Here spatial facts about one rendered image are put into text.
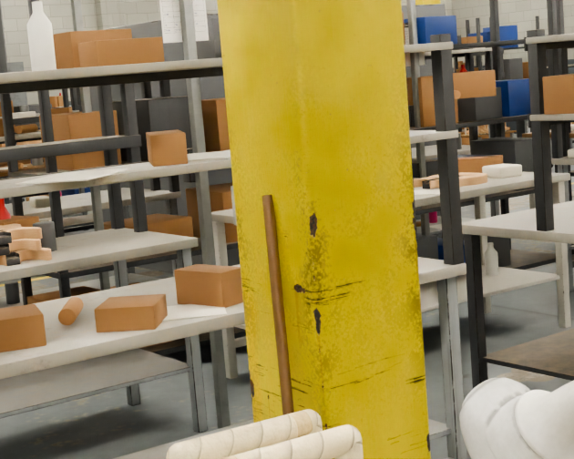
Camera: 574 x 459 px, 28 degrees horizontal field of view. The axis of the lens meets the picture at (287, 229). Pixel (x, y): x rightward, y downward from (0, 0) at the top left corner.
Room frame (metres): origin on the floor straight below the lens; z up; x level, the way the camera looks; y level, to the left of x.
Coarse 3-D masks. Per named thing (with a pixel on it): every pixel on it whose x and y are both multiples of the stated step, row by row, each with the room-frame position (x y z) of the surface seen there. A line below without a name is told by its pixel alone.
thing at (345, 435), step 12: (324, 432) 1.22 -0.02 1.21; (336, 432) 1.22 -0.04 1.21; (348, 432) 1.22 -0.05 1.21; (276, 444) 1.19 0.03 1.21; (288, 444) 1.19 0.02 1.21; (300, 444) 1.19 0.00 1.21; (312, 444) 1.20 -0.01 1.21; (324, 444) 1.20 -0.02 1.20; (336, 444) 1.21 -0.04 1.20; (348, 444) 1.22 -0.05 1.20; (228, 456) 1.16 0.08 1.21; (240, 456) 1.16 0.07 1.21; (252, 456) 1.16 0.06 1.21; (264, 456) 1.17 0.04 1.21; (276, 456) 1.17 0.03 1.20; (288, 456) 1.18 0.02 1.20; (300, 456) 1.18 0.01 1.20; (312, 456) 1.19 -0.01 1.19; (324, 456) 1.20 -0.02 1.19; (336, 456) 1.21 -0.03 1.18
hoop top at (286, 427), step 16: (288, 416) 1.29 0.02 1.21; (304, 416) 1.29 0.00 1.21; (320, 416) 1.31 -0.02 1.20; (224, 432) 1.25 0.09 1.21; (240, 432) 1.25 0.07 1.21; (256, 432) 1.25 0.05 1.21; (272, 432) 1.26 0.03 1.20; (288, 432) 1.27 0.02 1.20; (304, 432) 1.28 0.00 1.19; (176, 448) 1.21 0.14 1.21; (192, 448) 1.21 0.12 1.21; (208, 448) 1.22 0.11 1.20; (224, 448) 1.23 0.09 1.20; (240, 448) 1.24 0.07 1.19; (256, 448) 1.25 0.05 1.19
